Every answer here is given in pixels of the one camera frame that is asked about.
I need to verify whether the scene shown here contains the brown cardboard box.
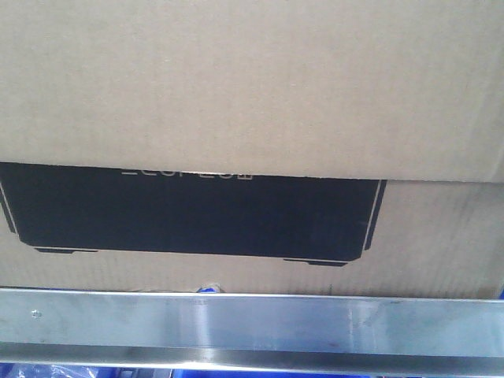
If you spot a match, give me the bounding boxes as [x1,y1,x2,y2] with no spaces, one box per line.
[1,1,503,298]

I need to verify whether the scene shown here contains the metal shelf front rail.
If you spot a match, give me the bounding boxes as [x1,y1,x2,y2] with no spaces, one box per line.
[1,288,503,377]

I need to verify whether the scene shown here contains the blue plastic bin below shelf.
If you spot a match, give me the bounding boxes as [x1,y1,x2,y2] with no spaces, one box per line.
[0,364,504,378]

